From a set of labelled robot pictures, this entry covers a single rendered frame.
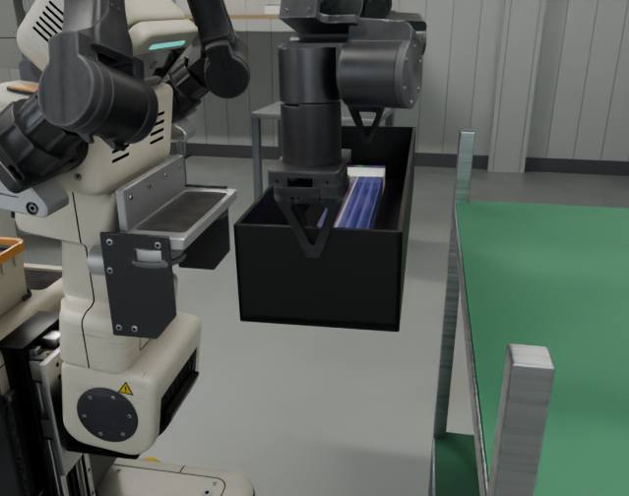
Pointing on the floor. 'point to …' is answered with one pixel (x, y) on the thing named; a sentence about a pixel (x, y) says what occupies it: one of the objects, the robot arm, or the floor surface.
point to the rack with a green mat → (542, 348)
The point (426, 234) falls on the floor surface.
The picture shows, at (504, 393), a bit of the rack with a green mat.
